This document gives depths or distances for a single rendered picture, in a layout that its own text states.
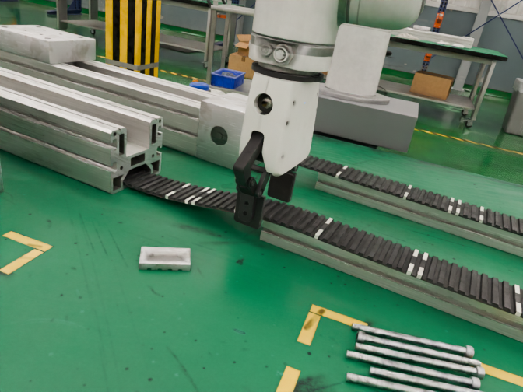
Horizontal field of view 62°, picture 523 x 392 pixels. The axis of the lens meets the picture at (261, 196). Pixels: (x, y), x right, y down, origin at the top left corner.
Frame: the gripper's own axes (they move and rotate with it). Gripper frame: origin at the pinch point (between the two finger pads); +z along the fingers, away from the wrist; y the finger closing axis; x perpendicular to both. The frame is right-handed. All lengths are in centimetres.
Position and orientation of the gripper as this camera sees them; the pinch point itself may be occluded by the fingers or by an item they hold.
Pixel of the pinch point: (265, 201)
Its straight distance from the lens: 51.5
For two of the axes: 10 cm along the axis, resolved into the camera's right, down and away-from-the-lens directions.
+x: -8.8, -3.1, 3.5
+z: -1.5, 8.9, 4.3
